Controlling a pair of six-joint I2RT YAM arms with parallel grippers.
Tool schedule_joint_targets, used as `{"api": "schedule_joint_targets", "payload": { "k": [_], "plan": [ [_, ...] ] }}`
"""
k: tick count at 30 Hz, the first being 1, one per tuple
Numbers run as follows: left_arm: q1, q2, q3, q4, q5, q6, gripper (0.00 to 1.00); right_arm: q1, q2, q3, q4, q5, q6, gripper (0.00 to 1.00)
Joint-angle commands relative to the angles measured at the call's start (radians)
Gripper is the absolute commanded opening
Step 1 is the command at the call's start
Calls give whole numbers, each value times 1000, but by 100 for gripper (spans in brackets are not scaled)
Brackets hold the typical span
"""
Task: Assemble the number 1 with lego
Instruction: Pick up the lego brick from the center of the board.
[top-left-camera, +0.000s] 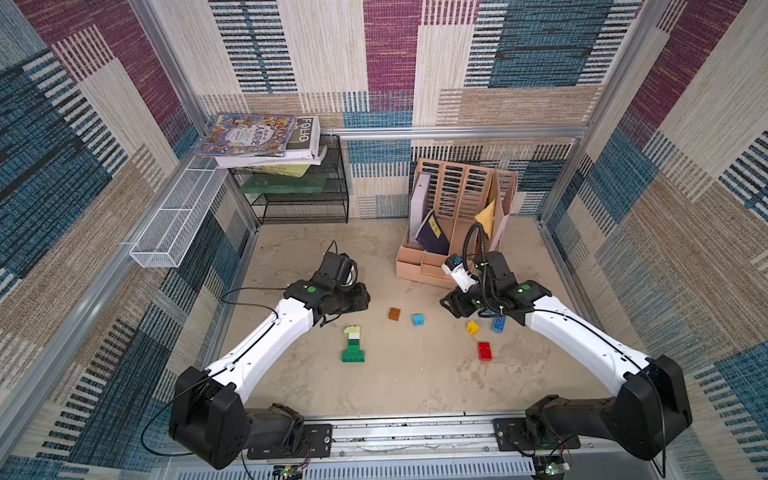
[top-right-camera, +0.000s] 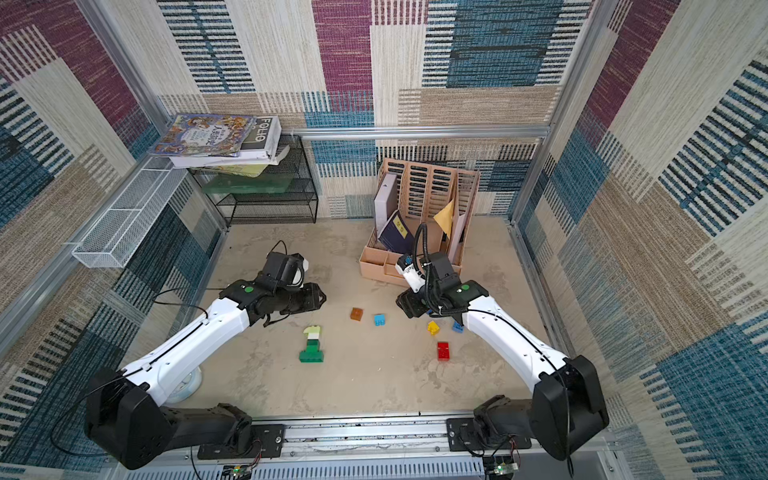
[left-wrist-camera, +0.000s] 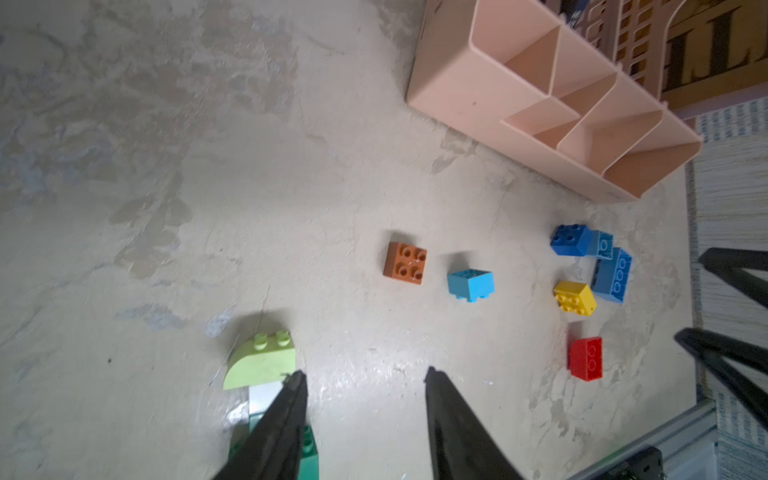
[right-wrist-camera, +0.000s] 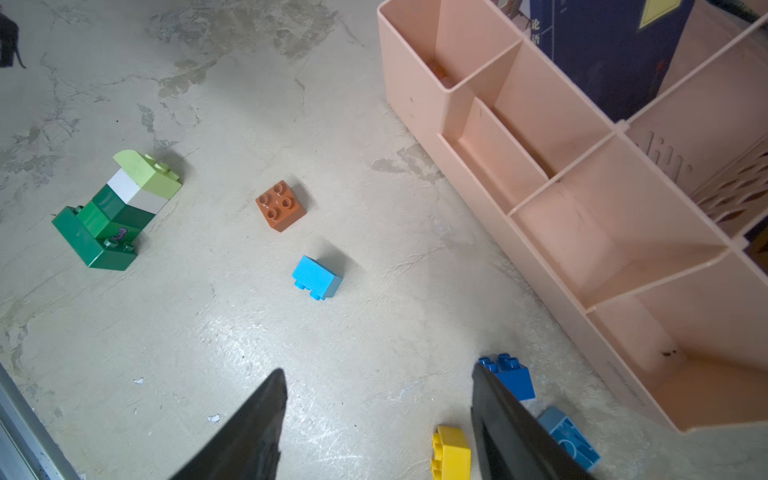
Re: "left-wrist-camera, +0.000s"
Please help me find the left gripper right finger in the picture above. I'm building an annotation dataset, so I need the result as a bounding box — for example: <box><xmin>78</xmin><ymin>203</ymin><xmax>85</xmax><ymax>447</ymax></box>
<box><xmin>425</xmin><ymin>367</ymin><xmax>521</xmax><ymax>479</ymax></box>

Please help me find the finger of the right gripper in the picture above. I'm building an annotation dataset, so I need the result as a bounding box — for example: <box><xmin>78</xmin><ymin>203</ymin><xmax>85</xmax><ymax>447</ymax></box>
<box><xmin>699</xmin><ymin>248</ymin><xmax>767</xmax><ymax>307</ymax></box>
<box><xmin>674</xmin><ymin>328</ymin><xmax>767</xmax><ymax>428</ymax></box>

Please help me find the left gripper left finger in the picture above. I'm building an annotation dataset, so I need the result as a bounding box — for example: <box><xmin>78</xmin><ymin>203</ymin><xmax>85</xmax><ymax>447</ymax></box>
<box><xmin>214</xmin><ymin>370</ymin><xmax>308</xmax><ymax>480</ymax></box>

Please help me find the long green lego brick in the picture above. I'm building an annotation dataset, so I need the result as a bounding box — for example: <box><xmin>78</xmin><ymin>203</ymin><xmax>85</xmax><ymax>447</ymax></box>
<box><xmin>229</xmin><ymin>412</ymin><xmax>319</xmax><ymax>480</ymax></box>

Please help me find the cream square lego brick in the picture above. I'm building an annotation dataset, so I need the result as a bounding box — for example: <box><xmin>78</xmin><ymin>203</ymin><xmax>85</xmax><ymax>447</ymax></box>
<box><xmin>248</xmin><ymin>381</ymin><xmax>283</xmax><ymax>416</ymax></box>

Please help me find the lime green lego brick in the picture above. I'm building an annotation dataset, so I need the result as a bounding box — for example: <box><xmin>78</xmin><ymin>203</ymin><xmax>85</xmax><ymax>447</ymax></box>
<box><xmin>223</xmin><ymin>330</ymin><xmax>297</xmax><ymax>390</ymax></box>

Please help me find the long blue lego brick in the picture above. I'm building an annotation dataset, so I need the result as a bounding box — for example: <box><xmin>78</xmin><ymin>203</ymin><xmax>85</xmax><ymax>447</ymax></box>
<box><xmin>591</xmin><ymin>247</ymin><xmax>633</xmax><ymax>304</ymax></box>

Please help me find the brown square lego brick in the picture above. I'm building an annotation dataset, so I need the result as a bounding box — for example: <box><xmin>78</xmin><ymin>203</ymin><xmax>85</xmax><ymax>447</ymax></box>
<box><xmin>383</xmin><ymin>242</ymin><xmax>427</xmax><ymax>285</ymax></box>

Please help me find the medium blue square lego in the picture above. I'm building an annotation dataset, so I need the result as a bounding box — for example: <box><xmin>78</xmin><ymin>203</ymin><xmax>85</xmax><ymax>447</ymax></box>
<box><xmin>587</xmin><ymin>230</ymin><xmax>614</xmax><ymax>260</ymax></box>

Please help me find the red lego brick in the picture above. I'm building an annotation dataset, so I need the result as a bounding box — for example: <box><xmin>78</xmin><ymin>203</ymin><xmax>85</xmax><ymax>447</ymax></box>
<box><xmin>568</xmin><ymin>337</ymin><xmax>603</xmax><ymax>382</ymax></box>

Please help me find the yellow lego brick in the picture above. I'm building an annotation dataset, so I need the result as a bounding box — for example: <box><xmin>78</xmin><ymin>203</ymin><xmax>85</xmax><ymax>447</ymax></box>
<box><xmin>553</xmin><ymin>281</ymin><xmax>597</xmax><ymax>317</ymax></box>

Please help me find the dark blue lego brick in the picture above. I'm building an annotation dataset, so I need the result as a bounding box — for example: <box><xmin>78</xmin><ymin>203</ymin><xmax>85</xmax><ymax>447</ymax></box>
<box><xmin>550</xmin><ymin>224</ymin><xmax>594</xmax><ymax>257</ymax></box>

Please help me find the light blue lego brick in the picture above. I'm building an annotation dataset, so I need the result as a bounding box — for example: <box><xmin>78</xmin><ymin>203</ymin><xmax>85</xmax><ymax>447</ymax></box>
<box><xmin>447</xmin><ymin>269</ymin><xmax>495</xmax><ymax>303</ymax></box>

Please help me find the pink desk file organizer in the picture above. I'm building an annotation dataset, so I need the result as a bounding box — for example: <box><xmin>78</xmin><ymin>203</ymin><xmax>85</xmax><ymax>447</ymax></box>
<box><xmin>406</xmin><ymin>1</ymin><xmax>702</xmax><ymax>203</ymax></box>

